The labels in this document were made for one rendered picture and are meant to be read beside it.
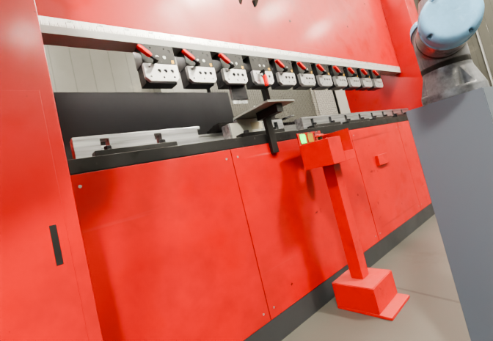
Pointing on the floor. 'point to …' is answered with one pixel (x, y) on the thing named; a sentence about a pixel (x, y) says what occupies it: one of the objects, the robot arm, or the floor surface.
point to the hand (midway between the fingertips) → (246, 1)
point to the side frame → (408, 73)
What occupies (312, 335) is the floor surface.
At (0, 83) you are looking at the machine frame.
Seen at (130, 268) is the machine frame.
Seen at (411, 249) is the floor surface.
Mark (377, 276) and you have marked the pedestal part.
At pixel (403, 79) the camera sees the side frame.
